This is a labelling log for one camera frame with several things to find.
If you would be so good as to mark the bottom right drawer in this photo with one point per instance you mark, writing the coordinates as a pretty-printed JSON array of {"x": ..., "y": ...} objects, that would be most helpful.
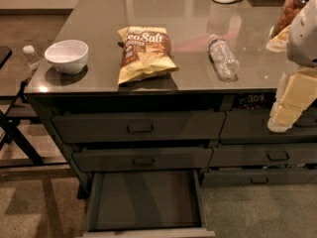
[{"x": 255, "y": 177}]

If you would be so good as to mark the middle left drawer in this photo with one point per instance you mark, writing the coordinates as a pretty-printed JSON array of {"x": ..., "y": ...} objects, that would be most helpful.
[{"x": 142, "y": 159}]

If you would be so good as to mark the small bottle with white cap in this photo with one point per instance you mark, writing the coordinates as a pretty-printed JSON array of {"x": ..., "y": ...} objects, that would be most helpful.
[{"x": 32, "y": 57}]

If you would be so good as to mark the clear jar of snacks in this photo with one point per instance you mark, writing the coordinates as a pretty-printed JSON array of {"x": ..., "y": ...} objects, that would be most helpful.
[{"x": 289, "y": 10}]

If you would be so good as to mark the open bottom left drawer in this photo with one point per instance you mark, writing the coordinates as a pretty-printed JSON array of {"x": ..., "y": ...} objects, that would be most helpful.
[{"x": 163, "y": 204}]

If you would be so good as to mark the white ceramic bowl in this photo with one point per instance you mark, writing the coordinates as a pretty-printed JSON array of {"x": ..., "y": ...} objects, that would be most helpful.
[{"x": 68, "y": 56}]

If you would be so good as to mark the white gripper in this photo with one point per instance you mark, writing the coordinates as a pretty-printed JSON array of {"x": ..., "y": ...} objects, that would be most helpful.
[{"x": 304, "y": 39}]

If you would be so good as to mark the brown sea salt chip bag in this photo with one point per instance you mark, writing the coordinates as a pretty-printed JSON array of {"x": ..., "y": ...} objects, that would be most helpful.
[{"x": 146, "y": 53}]

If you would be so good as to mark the clear plastic water bottle lying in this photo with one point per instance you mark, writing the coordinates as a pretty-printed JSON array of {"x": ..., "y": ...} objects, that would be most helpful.
[{"x": 224, "y": 62}]

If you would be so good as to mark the dark grey drawer cabinet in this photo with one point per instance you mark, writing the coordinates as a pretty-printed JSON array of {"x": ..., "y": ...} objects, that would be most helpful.
[{"x": 194, "y": 87}]

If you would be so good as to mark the dark snack bag in cabinet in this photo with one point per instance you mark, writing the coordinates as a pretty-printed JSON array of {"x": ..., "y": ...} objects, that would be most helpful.
[{"x": 254, "y": 101}]

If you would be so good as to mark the black folding side table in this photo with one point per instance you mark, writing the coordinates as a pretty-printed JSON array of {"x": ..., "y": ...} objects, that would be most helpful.
[{"x": 18, "y": 110}]

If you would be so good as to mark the middle right drawer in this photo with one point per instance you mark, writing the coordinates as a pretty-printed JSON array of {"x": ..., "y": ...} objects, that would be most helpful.
[{"x": 264, "y": 155}]

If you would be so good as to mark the top right drawer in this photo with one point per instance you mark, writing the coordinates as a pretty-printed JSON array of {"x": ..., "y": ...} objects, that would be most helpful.
[{"x": 250, "y": 127}]

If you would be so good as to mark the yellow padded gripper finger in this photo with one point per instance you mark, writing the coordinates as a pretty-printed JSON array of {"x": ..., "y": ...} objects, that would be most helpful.
[{"x": 281, "y": 118}]

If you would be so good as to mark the top left drawer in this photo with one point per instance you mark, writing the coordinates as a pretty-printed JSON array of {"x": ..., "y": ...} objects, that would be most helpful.
[{"x": 139, "y": 126}]

